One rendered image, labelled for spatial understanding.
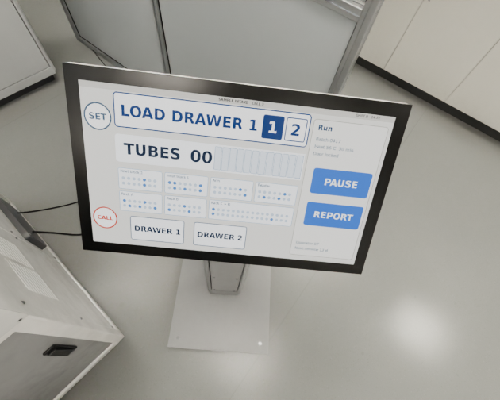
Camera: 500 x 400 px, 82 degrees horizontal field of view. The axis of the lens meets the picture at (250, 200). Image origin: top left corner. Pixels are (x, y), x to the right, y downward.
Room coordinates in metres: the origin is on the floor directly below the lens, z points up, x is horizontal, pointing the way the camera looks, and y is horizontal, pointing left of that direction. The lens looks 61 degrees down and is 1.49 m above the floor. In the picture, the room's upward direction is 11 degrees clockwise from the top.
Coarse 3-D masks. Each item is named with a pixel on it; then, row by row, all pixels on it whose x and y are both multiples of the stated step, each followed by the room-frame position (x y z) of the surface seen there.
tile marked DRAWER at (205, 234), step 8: (200, 224) 0.19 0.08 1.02; (208, 224) 0.20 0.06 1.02; (216, 224) 0.20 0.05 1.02; (200, 232) 0.18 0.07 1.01; (208, 232) 0.19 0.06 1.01; (216, 232) 0.19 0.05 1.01; (224, 232) 0.19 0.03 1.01; (232, 232) 0.19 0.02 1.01; (240, 232) 0.20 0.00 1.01; (200, 240) 0.17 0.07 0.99; (208, 240) 0.17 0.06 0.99; (216, 240) 0.18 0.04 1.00; (224, 240) 0.18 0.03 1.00; (232, 240) 0.18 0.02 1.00; (240, 240) 0.19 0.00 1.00; (232, 248) 0.17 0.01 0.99; (240, 248) 0.17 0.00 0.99
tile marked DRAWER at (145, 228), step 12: (132, 216) 0.18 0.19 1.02; (132, 228) 0.17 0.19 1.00; (144, 228) 0.17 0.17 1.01; (156, 228) 0.17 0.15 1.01; (168, 228) 0.18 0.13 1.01; (180, 228) 0.18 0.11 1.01; (144, 240) 0.15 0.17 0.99; (156, 240) 0.16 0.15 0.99; (168, 240) 0.16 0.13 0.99; (180, 240) 0.17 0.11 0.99
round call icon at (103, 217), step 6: (96, 210) 0.18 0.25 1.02; (102, 210) 0.18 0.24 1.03; (108, 210) 0.18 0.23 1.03; (114, 210) 0.18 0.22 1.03; (96, 216) 0.17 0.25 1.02; (102, 216) 0.17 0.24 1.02; (108, 216) 0.17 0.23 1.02; (114, 216) 0.18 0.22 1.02; (96, 222) 0.16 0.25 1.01; (102, 222) 0.17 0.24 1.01; (108, 222) 0.17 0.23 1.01; (114, 222) 0.17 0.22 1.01; (102, 228) 0.16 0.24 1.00; (108, 228) 0.16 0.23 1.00; (114, 228) 0.16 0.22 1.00
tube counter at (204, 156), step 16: (192, 144) 0.28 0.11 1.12; (208, 144) 0.28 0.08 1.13; (192, 160) 0.26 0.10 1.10; (208, 160) 0.27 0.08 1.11; (224, 160) 0.27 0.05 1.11; (240, 160) 0.28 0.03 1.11; (256, 160) 0.28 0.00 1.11; (272, 160) 0.29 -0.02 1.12; (288, 160) 0.29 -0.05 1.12; (272, 176) 0.27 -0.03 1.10; (288, 176) 0.27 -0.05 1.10
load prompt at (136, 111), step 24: (120, 96) 0.31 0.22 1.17; (144, 96) 0.31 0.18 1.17; (120, 120) 0.28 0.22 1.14; (144, 120) 0.29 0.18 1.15; (168, 120) 0.30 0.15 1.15; (192, 120) 0.30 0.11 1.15; (216, 120) 0.31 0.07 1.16; (240, 120) 0.32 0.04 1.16; (264, 120) 0.32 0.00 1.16; (288, 120) 0.33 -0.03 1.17; (288, 144) 0.31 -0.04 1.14
